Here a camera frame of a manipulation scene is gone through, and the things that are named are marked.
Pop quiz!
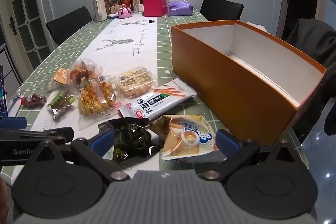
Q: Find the white drawer cabinet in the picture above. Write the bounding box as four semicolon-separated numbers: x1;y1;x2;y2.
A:
0;44;13;83

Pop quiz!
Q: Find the dark blue printed object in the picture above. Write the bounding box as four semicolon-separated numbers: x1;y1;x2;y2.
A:
0;65;8;119

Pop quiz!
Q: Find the black snack packet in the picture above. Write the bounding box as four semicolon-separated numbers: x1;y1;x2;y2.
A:
98;117;161;163

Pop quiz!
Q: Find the orange label snack packet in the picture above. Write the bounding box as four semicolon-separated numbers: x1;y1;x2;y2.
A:
46;68;70;92

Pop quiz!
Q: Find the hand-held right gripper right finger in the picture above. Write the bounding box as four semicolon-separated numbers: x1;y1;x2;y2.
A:
203;130;310;184

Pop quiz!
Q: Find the dark jacket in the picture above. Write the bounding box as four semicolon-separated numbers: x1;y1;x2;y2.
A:
286;18;336;135

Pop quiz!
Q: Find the clear packet of brown balls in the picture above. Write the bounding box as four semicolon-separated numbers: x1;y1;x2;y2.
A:
16;93;48;108

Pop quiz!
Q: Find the white printed table runner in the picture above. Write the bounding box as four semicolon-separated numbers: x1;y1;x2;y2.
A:
8;15;168;171

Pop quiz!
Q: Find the white spicy strip packet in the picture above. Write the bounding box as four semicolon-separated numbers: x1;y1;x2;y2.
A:
123;78;198;122

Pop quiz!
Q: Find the purple tissue pack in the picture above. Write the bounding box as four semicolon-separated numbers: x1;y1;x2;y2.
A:
167;0;194;17

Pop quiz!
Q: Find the clear yellow fried snack packet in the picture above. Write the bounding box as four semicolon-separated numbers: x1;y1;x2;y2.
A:
76;76;121;130

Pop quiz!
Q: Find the small white radio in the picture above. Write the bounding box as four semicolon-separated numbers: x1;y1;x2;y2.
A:
108;4;127;15

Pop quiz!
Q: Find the pink round toy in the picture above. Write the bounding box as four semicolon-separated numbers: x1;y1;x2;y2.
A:
118;7;132;19

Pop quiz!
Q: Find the clear puffed rice cake packet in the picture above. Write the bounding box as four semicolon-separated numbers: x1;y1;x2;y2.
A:
114;66;158;101

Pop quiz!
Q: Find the glass pane door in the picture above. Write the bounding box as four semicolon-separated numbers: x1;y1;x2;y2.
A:
0;0;57;85

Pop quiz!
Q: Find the green label snack packet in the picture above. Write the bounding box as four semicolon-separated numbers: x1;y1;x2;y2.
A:
46;90;76;122

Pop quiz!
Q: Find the orange cardboard box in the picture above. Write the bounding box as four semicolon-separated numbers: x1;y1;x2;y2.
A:
171;20;327;146

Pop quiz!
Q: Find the yellow white biscuit packet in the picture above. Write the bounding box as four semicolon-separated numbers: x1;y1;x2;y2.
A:
151;114;223;161

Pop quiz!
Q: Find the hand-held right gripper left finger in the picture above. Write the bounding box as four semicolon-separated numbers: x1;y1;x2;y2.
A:
26;128;130;183

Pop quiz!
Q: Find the black dining chair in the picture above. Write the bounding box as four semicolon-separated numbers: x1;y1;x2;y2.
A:
46;6;93;46
200;0;244;22

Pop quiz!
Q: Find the white thermos bottle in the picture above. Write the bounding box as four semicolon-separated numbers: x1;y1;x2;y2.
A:
92;0;108;22

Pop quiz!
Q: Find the pink gift box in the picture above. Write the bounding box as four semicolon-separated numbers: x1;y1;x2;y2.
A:
143;0;168;17

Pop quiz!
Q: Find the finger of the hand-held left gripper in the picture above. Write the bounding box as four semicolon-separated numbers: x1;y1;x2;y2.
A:
0;127;75;146
0;117;28;131

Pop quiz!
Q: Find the clear dried fruit mix packet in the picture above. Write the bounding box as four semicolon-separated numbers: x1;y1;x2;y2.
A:
67;58;104;86

